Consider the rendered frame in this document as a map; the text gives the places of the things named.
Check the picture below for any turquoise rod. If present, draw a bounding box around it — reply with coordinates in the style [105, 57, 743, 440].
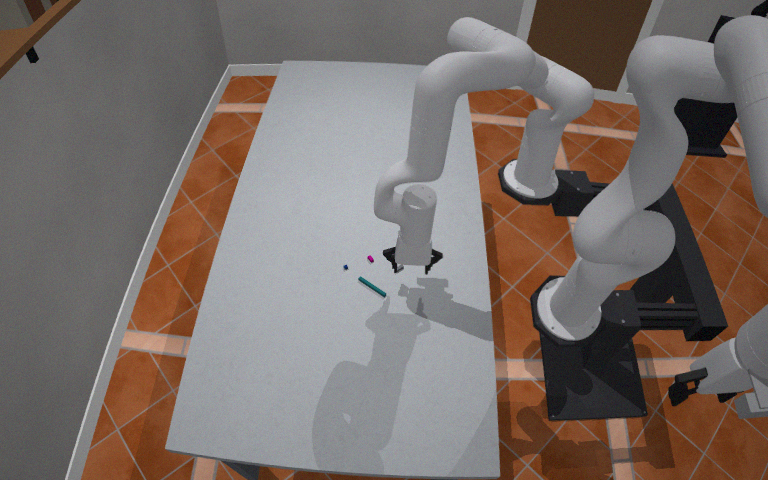
[358, 276, 386, 297]

